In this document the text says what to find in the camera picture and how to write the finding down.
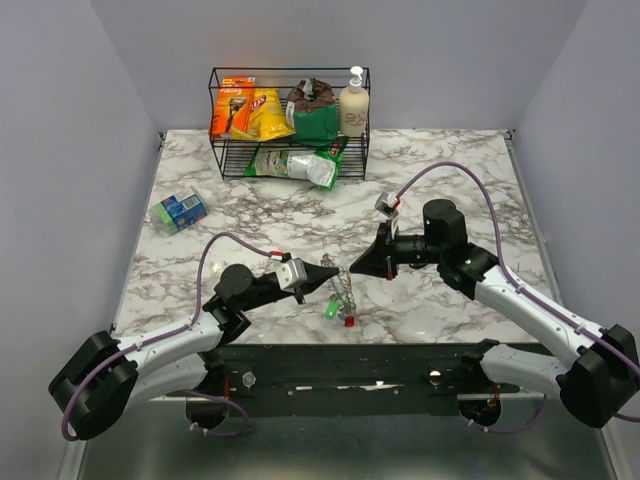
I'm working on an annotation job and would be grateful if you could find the green key tag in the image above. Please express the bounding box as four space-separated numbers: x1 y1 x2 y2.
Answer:
324 301 340 320

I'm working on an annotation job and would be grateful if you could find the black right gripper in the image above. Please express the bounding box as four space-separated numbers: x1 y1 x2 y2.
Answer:
349 220 444 281

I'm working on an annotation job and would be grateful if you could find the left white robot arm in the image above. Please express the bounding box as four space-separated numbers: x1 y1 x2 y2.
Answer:
48 258 339 442

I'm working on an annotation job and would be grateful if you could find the blue green small box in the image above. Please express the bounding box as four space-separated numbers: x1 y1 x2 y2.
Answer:
148 187 208 236

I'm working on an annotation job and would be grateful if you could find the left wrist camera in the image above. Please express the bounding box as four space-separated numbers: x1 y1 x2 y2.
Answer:
275 258 308 292

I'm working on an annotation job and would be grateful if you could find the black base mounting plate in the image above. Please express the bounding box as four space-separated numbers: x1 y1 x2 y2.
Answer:
176 340 569 422

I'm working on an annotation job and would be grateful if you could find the orange razor package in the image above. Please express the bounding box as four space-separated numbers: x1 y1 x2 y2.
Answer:
209 77 255 139

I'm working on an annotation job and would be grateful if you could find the green brown coffee bag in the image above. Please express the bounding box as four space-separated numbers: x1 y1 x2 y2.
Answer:
285 77 339 147

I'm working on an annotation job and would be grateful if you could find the green white snack bag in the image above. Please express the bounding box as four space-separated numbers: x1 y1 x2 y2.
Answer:
244 136 348 191

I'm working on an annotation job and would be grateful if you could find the black wire shelf rack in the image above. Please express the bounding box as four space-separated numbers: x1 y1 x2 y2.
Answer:
208 66 371 180

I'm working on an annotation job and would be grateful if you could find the cream lotion pump bottle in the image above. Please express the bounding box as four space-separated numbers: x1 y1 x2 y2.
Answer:
338 66 369 137

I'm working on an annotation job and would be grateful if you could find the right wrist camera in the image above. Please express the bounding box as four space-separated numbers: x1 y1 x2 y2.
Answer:
375 192 401 220

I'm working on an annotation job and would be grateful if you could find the yellow chips bag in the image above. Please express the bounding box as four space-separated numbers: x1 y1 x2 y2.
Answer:
231 88 294 142

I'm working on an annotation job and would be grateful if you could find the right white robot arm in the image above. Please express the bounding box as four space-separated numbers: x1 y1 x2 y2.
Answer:
349 194 639 428

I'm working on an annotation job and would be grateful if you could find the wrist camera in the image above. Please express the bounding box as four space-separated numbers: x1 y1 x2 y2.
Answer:
275 258 308 292
375 192 401 220

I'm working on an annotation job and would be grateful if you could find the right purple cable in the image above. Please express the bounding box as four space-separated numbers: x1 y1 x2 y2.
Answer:
394 162 640 434

